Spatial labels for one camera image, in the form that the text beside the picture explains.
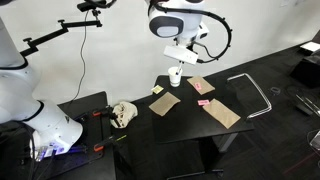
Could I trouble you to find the white pen with blue clip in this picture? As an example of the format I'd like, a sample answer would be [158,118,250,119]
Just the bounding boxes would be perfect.
[175,61,184,77]

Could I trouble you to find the white flat board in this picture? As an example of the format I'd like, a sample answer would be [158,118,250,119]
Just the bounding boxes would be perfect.
[299,41,320,54]

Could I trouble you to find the thin black camera cable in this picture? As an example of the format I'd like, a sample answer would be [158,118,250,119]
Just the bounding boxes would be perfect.
[67,9,89,105]

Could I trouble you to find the black floor case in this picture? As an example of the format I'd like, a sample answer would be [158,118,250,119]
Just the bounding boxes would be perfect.
[289,54,320,90]

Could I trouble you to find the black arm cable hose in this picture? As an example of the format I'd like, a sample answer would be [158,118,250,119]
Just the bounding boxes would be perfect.
[151,1,234,65]

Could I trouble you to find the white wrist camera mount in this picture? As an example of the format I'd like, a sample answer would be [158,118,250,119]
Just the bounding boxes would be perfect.
[162,44,199,66]

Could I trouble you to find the black clamp with orange handle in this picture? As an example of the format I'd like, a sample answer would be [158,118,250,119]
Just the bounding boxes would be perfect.
[92,105,121,121]
[92,134,118,153]

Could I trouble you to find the silver metal chair frame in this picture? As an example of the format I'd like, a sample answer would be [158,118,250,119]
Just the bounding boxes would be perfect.
[226,72,273,120]

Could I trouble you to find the white crumpled bag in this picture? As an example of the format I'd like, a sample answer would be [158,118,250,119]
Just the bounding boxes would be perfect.
[109,100,139,130]

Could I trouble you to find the yellow sticky note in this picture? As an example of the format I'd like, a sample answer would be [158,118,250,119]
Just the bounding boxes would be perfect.
[150,84,165,95]

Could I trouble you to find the black work table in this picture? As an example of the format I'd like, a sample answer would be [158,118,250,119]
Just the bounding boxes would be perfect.
[151,74,256,178]

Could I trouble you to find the black mounted camera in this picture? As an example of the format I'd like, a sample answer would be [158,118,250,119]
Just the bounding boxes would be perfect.
[76,0,118,13]

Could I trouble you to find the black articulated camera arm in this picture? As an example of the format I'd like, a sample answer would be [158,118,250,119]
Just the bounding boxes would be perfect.
[19,18,103,58]

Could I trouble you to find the white paper cup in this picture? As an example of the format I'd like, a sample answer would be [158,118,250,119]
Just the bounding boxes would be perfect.
[167,66,184,88]

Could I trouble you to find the brown paper napkin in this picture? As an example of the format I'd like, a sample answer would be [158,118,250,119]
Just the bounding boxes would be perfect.
[186,75,216,96]
[148,91,182,118]
[201,98,242,130]

